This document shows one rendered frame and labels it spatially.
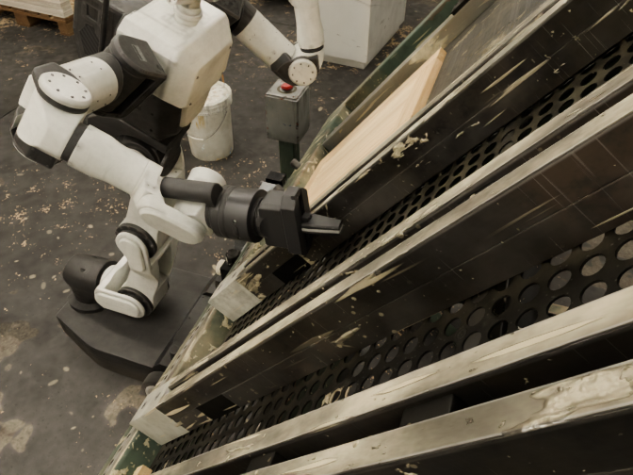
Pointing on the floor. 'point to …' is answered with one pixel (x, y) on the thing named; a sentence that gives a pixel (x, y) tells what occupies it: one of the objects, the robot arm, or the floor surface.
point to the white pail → (213, 125)
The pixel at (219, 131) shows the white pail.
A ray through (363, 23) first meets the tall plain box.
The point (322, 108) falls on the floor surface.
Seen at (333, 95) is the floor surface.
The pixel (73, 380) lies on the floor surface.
